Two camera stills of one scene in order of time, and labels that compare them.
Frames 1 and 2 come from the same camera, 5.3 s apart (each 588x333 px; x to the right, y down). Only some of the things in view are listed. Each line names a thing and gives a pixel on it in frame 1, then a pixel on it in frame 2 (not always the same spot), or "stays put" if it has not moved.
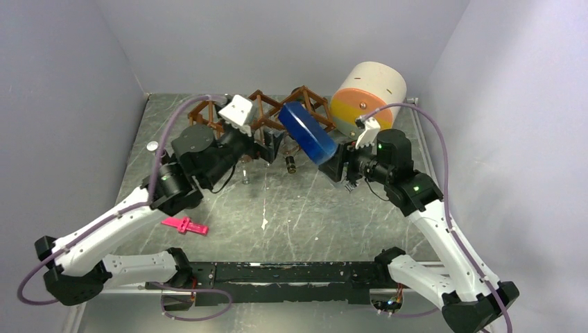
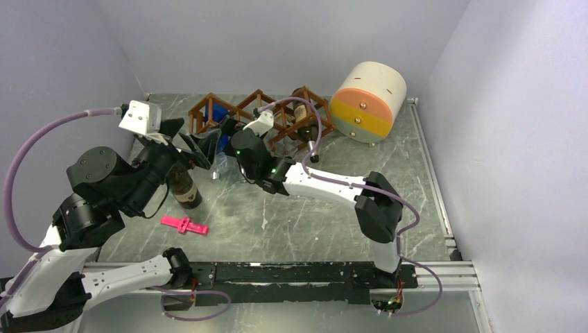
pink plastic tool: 184,223 stays put
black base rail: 277,282 stays put
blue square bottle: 306,133 -> 220,112
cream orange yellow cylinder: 367,87 stays put
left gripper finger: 277,138 -> 202,146
